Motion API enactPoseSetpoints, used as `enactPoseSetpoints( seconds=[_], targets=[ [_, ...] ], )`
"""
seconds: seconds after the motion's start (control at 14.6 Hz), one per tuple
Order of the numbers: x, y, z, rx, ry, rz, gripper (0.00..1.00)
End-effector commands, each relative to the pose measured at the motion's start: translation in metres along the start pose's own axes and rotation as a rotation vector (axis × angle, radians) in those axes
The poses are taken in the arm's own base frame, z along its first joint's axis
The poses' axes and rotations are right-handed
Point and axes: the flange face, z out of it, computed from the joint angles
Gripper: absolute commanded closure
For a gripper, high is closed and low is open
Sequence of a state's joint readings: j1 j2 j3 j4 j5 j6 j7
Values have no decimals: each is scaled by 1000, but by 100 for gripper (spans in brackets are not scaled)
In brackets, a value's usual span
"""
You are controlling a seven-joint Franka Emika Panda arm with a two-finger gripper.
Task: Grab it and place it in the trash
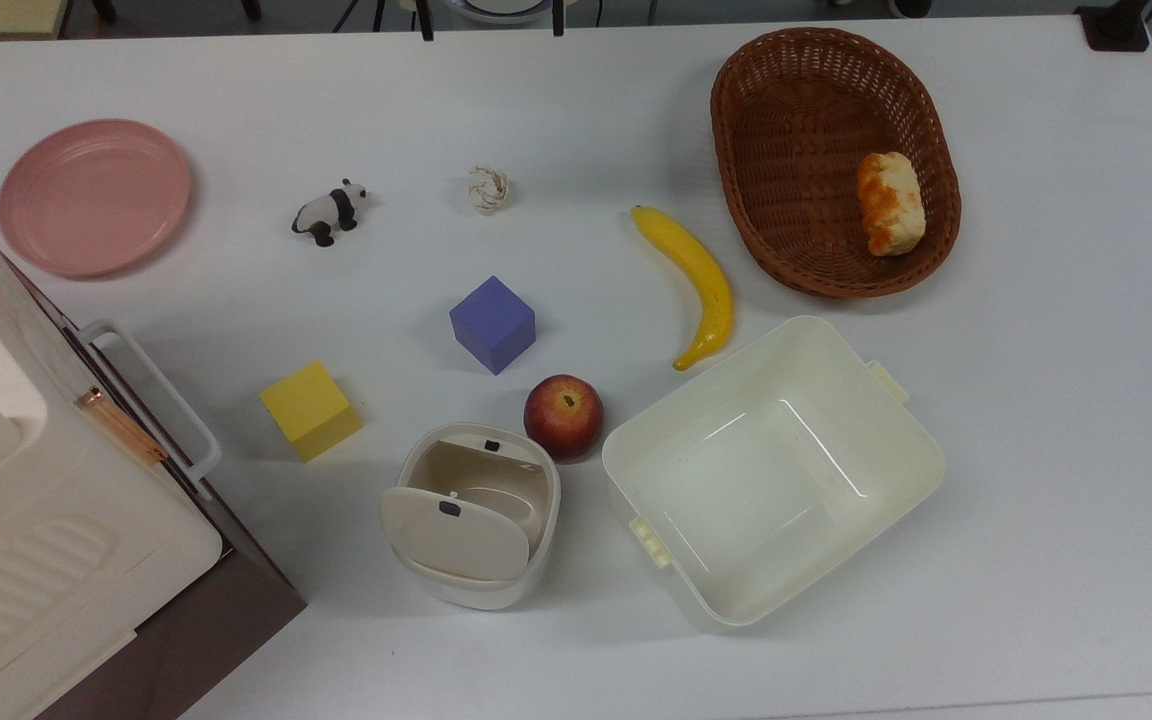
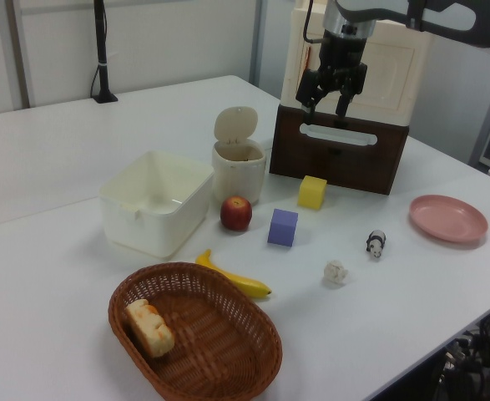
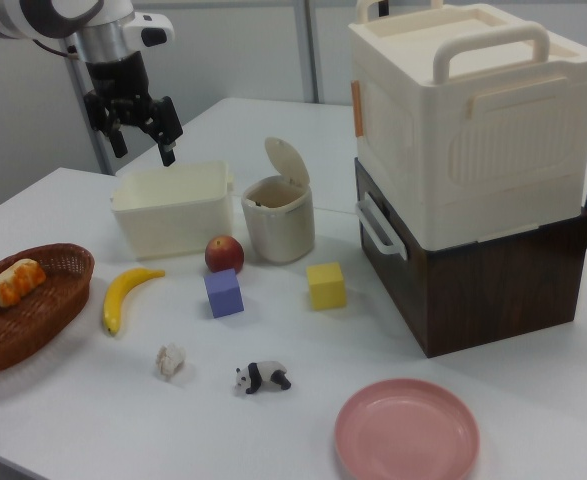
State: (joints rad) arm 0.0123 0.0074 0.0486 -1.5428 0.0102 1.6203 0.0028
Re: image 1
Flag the white paper ball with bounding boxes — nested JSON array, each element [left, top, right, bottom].
[[467, 166, 512, 216]]

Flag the beige trash can with lid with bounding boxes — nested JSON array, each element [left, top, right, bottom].
[[379, 422, 562, 612]]

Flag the red apple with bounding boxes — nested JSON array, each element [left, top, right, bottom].
[[523, 374, 605, 462]]

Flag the purple cube block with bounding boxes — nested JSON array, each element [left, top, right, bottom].
[[449, 275, 537, 376]]

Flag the yellow banana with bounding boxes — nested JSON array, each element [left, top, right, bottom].
[[631, 205, 735, 372]]

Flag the white plastic bin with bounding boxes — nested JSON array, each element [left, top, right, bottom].
[[601, 315, 947, 631]]

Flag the yellow cube block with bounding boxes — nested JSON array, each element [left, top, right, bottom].
[[259, 360, 364, 463]]

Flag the black white panda figurine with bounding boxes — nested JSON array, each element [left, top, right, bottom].
[[291, 179, 370, 248]]

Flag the brown wicker basket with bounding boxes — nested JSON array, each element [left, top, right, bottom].
[[710, 27, 963, 300]]

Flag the bread piece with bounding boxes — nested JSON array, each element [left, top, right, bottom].
[[856, 151, 927, 258]]

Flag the black tripod legs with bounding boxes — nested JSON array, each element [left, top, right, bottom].
[[333, 0, 389, 33]]

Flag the copper strip on cabinet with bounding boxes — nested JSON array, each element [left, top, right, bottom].
[[74, 385, 170, 468]]

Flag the pink round plate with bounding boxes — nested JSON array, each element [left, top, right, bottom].
[[0, 119, 193, 279]]

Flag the black table clamp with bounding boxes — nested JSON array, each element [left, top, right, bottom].
[[1074, 0, 1152, 53]]

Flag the white drawer handle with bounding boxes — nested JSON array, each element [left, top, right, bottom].
[[76, 318, 223, 501]]

